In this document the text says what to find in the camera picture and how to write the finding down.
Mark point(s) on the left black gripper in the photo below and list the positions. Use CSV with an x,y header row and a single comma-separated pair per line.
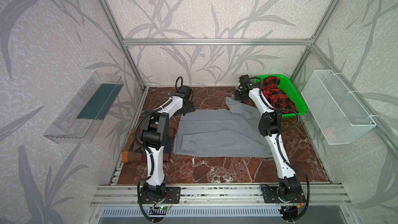
x,y
189,108

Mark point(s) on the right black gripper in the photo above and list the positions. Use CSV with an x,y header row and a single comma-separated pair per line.
x,y
239,94

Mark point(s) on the grey long sleeve shirt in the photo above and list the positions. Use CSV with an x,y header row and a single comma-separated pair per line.
x,y
231,132

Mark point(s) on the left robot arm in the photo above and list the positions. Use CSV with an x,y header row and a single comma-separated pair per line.
x,y
151,134

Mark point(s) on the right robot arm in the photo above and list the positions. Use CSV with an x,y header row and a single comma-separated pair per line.
x,y
270,127

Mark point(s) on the red black plaid shirt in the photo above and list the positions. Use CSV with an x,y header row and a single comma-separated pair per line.
x,y
275,96

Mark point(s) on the green plastic basket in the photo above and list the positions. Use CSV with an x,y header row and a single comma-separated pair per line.
x,y
287,86

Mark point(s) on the folded multicolour plaid shirt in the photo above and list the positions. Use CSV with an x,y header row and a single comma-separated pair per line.
x,y
133,153

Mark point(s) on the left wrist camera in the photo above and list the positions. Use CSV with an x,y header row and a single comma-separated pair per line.
x,y
185,91

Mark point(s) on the aluminium cage frame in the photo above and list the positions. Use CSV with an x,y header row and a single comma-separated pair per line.
x,y
309,43

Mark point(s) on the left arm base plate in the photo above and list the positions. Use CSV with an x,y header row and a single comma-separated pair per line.
x,y
168,195

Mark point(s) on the white wire mesh basket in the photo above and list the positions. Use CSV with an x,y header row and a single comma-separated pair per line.
x,y
341,118

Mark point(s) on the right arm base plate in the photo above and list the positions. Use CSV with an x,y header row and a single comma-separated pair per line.
x,y
276,195

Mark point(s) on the clear acrylic wall shelf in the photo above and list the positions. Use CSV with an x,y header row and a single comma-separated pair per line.
x,y
79,122

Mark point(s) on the aluminium front rail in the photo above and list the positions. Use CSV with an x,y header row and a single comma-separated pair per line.
x,y
217,195

